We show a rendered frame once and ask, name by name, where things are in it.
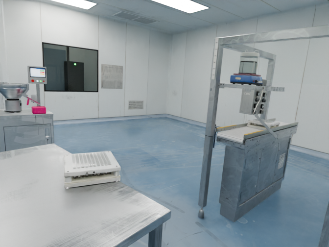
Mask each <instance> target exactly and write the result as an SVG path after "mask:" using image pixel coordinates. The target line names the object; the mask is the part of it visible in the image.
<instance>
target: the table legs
mask: <svg viewBox="0 0 329 247"><path fill-rule="evenodd" d="M162 232H163V224H161V225H160V226H158V227H157V228H155V229H154V230H152V231H151V232H149V236H148V247H162Z"/></svg>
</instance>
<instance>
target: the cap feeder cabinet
mask: <svg viewBox="0 0 329 247"><path fill-rule="evenodd" d="M4 110H5V109H0V152H4V151H10V150H16V149H22V148H30V147H36V146H42V145H48V144H54V126H53V113H52V112H50V111H49V110H47V109H46V114H33V113H32V110H31V108H30V109H22V111H16V113H15V112H14V111H4Z"/></svg>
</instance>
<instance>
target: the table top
mask: <svg viewBox="0 0 329 247"><path fill-rule="evenodd" d="M65 154H71V153H70V152H68V151H66V150H64V149H63V148H61V147H59V146H57V145H56V144H48V145H42V146H36V147H30V148H22V149H16V150H10V151H4V152H0V247H128V246H130V245H131V244H133V243H134V242H136V241H137V240H139V239H140V238H142V237H143V236H145V235H146V234H148V233H149V232H151V231H152V230H154V229H155V228H157V227H158V226H160V225H161V224H163V223H164V222H166V221H167V220H169V219H170V218H171V210H169V209H167V208H166V207H164V206H162V205H160V204H159V203H157V202H155V201H153V200H152V199H150V198H148V197H146V196H145V195H143V194H141V193H139V192H138V191H136V190H134V189H132V188H131V187H129V186H127V185H125V184H124V183H122V182H120V181H118V182H117V181H114V182H107V183H99V184H93V185H86V186H78V187H71V188H68V189H65V188H64V155H65Z"/></svg>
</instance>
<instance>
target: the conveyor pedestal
mask: <svg viewBox="0 0 329 247"><path fill-rule="evenodd" d="M291 138H292V135H291V137H290V138H289V136H287V137H284V138H281V139H278V140H275V142H274V144H272V143H273V142H269V143H267V144H264V145H261V146H258V147H255V148H252V149H251V150H250V152H249V153H248V150H246V151H244V150H241V149H238V148H234V147H231V146H227V145H226V147H225V156H224V164H223V172H222V180H221V188H220V197H219V203H220V204H221V208H220V215H222V216H224V217H226V218H227V219H229V220H231V221H233V222H235V221H237V220H238V219H239V218H241V217H242V216H244V215H245V214H246V213H248V212H249V211H250V210H252V209H253V208H254V207H256V206H257V205H258V204H260V203H261V202H263V201H264V200H265V199H267V198H268V197H269V196H271V195H272V194H273V193H274V192H276V191H277V190H279V189H280V188H281V184H282V180H284V176H285V170H286V165H287V160H288V154H289V149H290V143H291Z"/></svg>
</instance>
